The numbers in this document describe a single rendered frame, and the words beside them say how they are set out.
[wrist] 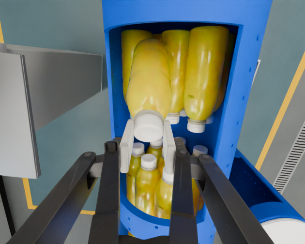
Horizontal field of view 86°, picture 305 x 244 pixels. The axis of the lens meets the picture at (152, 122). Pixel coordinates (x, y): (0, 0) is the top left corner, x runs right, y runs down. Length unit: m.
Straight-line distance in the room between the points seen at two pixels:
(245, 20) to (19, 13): 1.68
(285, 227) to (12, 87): 0.99
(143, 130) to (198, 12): 0.15
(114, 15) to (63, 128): 1.59
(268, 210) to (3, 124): 0.94
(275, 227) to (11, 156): 0.93
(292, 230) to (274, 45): 1.33
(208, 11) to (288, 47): 1.62
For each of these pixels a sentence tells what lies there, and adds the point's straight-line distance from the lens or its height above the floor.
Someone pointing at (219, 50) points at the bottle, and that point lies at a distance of 0.33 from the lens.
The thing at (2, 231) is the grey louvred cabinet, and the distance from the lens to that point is 2.79.
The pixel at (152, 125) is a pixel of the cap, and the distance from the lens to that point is 0.19.
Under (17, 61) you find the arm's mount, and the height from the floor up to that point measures 1.02.
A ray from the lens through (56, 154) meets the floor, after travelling 1.98.
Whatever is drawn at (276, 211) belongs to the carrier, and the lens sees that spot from 0.84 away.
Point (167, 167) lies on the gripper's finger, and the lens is 0.16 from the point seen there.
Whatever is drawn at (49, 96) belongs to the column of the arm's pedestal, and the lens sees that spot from 0.82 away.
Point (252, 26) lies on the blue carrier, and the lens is 0.28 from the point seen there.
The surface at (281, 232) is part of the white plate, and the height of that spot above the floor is 1.04.
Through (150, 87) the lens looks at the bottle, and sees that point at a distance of 0.22.
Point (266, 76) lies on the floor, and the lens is 1.76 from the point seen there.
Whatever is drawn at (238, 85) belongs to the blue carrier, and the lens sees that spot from 0.27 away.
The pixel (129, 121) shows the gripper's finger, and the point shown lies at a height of 1.27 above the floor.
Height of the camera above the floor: 1.45
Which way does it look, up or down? 69 degrees down
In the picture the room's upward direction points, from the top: 180 degrees clockwise
